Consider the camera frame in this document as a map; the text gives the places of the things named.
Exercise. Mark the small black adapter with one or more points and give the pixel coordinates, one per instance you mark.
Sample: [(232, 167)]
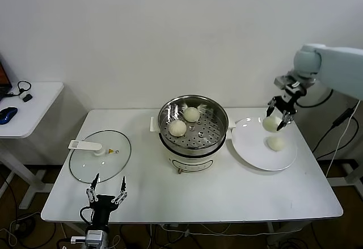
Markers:
[(28, 98)]

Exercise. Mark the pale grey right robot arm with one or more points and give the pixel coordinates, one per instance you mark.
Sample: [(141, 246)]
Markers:
[(340, 67)]

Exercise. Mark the white side desk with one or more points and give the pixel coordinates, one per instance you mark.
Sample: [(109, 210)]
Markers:
[(42, 101)]

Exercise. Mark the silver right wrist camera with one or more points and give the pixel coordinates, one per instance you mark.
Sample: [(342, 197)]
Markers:
[(283, 81)]

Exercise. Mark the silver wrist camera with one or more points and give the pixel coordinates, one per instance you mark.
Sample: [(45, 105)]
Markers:
[(283, 81), (95, 236)]

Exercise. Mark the blue computer mouse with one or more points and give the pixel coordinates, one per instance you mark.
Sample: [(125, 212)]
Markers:
[(8, 114)]

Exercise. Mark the cream electric cooker base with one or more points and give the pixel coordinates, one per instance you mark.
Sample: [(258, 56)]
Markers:
[(193, 162)]

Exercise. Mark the open black laptop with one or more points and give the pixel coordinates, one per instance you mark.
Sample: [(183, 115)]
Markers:
[(4, 84)]

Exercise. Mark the white round plate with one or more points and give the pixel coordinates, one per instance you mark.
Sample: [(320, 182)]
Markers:
[(249, 147)]

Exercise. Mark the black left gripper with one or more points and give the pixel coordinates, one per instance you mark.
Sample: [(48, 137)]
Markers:
[(102, 209)]

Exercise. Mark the stainless steel steamer basket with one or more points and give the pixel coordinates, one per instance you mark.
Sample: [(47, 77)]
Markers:
[(211, 134)]

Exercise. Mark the white steamed baozi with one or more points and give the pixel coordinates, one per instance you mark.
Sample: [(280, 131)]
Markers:
[(270, 124), (177, 128), (191, 114), (275, 144)]

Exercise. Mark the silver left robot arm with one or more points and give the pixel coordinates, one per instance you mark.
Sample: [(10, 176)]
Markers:
[(106, 242)]

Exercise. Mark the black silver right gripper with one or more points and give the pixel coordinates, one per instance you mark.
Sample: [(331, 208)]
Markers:
[(290, 100)]

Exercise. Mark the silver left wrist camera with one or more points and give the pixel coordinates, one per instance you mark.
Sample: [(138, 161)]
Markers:
[(95, 236)]

